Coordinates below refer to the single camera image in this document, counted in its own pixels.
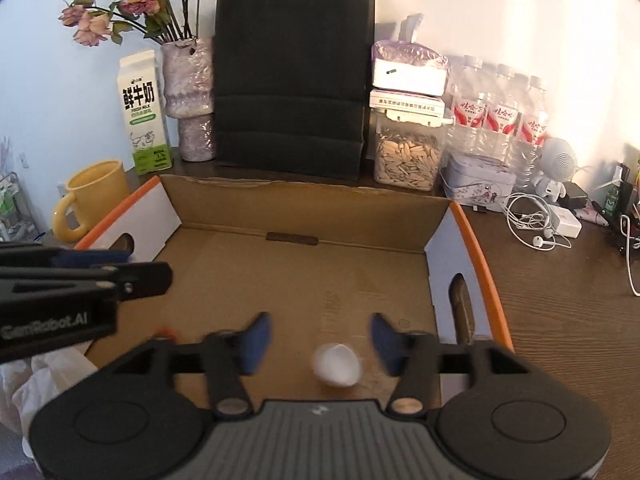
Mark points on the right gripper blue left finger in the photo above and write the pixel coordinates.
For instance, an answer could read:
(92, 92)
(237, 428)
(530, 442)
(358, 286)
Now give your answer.
(227, 357)

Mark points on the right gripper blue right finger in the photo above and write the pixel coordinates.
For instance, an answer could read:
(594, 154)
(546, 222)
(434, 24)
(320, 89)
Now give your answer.
(412, 358)

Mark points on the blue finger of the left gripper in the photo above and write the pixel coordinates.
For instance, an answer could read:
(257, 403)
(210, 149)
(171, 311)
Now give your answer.
(91, 257)

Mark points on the small white round cap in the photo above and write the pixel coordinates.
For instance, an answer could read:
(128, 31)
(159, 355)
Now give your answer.
(337, 365)

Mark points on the white tissue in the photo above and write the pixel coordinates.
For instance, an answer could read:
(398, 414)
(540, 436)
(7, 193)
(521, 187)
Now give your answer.
(29, 384)

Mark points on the yellow ceramic mug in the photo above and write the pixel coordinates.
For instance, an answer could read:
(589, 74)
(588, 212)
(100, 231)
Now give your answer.
(91, 195)

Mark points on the orange cardboard box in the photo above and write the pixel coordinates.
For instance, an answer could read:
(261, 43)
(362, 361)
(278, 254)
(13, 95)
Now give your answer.
(320, 259)

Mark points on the white green milk carton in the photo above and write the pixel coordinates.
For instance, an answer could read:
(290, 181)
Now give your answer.
(142, 107)

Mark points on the floral tin box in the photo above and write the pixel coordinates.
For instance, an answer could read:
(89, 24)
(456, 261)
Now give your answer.
(476, 180)

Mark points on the white power adapter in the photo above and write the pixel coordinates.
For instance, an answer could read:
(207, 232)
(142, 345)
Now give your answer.
(562, 222)

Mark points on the clear jar with seeds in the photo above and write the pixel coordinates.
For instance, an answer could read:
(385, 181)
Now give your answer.
(406, 154)

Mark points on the pink speckled vase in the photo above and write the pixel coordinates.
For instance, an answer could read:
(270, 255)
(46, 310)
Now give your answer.
(188, 74)

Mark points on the left water bottle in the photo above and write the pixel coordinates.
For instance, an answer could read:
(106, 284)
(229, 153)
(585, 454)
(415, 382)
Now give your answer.
(468, 101)

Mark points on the water bottle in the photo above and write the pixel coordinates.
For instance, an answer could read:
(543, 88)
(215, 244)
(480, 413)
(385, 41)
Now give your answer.
(468, 101)
(532, 131)
(502, 113)

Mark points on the green small bottle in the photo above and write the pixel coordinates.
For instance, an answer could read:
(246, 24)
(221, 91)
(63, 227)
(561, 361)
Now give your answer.
(613, 194)

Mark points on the middle water bottle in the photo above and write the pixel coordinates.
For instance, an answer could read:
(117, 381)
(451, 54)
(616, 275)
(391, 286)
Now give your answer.
(502, 113)

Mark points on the flat white box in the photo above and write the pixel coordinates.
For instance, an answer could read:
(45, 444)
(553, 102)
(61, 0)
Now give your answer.
(406, 102)

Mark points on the right water bottle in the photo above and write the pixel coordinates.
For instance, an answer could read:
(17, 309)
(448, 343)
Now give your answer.
(532, 131)

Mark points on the dried pink rose bouquet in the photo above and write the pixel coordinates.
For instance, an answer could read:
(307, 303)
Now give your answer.
(162, 21)

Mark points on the black paper bag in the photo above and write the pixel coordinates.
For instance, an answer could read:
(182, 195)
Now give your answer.
(291, 85)

